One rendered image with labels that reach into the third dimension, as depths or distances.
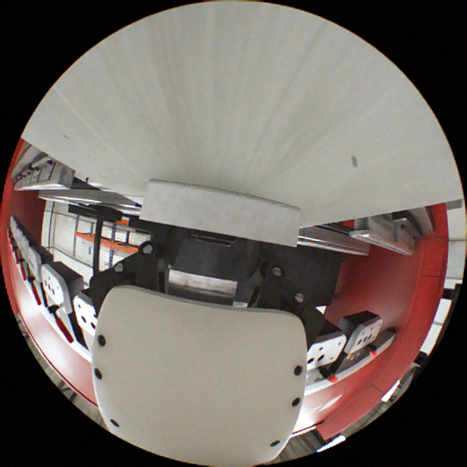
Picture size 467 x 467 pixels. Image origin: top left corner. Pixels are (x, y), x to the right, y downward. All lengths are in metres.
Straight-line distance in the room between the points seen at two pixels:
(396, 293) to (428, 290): 0.21
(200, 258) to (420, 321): 1.13
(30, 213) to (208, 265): 2.14
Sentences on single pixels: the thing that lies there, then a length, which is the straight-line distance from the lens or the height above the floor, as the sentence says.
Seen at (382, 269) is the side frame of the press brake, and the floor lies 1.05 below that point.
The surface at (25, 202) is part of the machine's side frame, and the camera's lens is 2.21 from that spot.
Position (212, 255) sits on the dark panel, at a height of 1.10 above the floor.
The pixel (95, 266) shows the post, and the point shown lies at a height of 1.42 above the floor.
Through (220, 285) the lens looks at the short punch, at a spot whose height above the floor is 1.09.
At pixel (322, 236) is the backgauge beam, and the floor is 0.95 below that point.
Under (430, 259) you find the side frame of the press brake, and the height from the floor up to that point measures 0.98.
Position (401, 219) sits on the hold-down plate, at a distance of 0.48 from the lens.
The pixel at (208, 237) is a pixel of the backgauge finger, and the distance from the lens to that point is 0.40.
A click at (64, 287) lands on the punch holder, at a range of 0.40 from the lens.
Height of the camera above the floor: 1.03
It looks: 4 degrees down
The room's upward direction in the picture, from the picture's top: 170 degrees counter-clockwise
